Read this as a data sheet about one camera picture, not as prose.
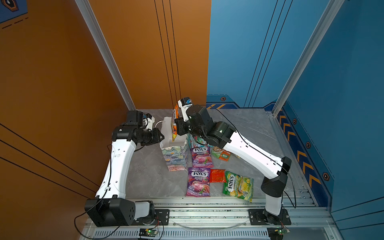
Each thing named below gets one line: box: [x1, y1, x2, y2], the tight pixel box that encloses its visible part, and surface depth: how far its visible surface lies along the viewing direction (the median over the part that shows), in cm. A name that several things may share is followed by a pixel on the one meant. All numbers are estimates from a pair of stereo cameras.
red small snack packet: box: [209, 169, 227, 183], surface depth 87 cm
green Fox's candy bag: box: [223, 171, 254, 203], surface depth 82 cm
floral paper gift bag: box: [159, 116, 189, 172], surface depth 76 cm
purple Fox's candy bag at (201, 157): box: [190, 146, 214, 168], surface depth 93 cm
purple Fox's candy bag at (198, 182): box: [186, 167, 211, 197], surface depth 84 cm
